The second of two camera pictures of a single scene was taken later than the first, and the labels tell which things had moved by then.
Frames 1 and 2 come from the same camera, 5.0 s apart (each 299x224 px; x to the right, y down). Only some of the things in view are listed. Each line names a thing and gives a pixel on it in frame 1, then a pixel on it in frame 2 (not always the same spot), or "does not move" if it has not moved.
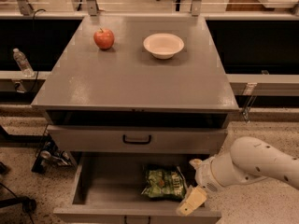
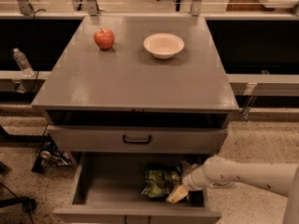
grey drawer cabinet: (137, 88) does not move
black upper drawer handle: (136, 142) does not move
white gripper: (205, 174) → (188, 179)
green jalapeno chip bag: (163, 181) does not move
